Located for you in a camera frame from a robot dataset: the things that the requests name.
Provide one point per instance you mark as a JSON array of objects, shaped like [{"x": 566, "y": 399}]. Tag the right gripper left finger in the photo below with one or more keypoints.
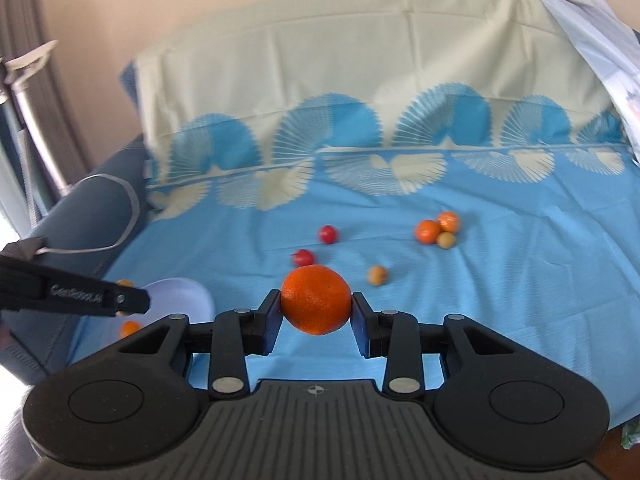
[{"x": 237, "y": 334}]

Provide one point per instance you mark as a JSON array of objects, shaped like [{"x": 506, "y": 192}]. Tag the red cherry tomato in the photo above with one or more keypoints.
[
  {"x": 328, "y": 235},
  {"x": 303, "y": 257}
]

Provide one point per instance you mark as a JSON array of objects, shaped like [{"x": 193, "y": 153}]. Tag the orange kumquat front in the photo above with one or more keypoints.
[{"x": 128, "y": 328}]

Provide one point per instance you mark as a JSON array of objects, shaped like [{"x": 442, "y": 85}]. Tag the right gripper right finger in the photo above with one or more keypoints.
[{"x": 394, "y": 336}]

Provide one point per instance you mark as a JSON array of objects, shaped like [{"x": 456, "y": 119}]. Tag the blue cream patterned sheet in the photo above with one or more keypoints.
[{"x": 266, "y": 123}]

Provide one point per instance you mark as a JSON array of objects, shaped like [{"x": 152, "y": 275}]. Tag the light blue plastic plate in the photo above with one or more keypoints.
[{"x": 167, "y": 296}]

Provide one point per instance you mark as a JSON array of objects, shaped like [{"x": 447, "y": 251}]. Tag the light printed cloth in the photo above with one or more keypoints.
[{"x": 611, "y": 49}]

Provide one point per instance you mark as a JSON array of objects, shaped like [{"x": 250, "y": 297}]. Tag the red cherry tomato lower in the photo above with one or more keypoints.
[{"x": 303, "y": 257}]

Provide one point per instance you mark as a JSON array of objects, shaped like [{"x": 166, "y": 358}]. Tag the red cherry tomato upper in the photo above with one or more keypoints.
[{"x": 328, "y": 235}]

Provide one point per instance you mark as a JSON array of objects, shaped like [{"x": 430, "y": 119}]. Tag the blue sofa armrest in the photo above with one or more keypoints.
[{"x": 96, "y": 221}]

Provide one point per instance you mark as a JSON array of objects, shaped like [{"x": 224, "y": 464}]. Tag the orange tangerine cluster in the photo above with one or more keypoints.
[
  {"x": 449, "y": 222},
  {"x": 427, "y": 231},
  {"x": 315, "y": 300}
]

